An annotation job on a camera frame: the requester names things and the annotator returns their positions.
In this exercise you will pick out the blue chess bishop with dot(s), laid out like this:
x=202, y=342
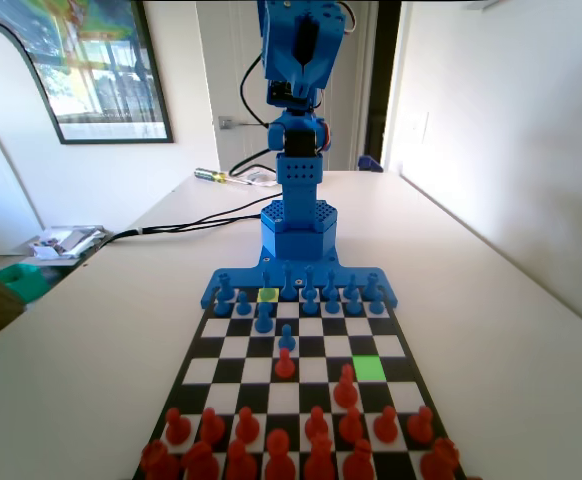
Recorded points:
x=330, y=280
x=267, y=279

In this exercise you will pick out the blue chess queen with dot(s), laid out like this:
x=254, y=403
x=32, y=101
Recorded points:
x=309, y=277

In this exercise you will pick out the blue chess king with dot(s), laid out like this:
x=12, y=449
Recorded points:
x=287, y=287

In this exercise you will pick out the blue chess rook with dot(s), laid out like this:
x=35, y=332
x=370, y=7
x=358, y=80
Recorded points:
x=226, y=286
x=369, y=285

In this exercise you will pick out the blue chess pawn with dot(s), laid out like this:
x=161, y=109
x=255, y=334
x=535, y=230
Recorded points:
x=310, y=305
x=242, y=305
x=353, y=306
x=221, y=307
x=332, y=306
x=262, y=296
x=285, y=341
x=376, y=306

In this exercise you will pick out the red chess pawn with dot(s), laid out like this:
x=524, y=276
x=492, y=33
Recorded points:
x=247, y=429
x=419, y=429
x=316, y=429
x=212, y=430
x=177, y=430
x=283, y=367
x=351, y=429
x=385, y=428

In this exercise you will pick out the red chess knight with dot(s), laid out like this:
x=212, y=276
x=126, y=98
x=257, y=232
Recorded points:
x=345, y=392
x=200, y=462

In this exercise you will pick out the red chess queen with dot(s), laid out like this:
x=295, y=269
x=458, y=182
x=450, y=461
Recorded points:
x=319, y=460

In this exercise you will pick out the red chess bishop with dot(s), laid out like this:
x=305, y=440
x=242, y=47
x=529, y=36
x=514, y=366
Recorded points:
x=358, y=462
x=241, y=462

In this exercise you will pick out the red chess rook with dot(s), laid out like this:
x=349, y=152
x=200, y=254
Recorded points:
x=439, y=459
x=158, y=462

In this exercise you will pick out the white door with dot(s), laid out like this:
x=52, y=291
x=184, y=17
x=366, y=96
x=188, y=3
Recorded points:
x=221, y=60

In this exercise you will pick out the small white device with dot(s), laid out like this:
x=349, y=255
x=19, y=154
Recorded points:
x=261, y=177

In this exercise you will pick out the blue plastic part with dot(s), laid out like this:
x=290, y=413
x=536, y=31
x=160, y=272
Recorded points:
x=370, y=164

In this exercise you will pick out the black framed picture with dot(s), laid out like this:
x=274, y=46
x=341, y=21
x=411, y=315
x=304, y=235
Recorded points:
x=111, y=75

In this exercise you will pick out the pile of papers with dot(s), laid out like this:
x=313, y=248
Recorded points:
x=66, y=240

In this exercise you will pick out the black and white chessboard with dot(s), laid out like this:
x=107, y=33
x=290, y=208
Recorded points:
x=311, y=372

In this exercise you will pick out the low side table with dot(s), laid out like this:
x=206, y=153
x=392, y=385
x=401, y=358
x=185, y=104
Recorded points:
x=66, y=264

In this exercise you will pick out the large white arched panel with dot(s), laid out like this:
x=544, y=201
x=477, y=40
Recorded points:
x=1, y=90

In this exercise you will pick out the green plastic box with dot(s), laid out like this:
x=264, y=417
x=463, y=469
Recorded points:
x=26, y=287

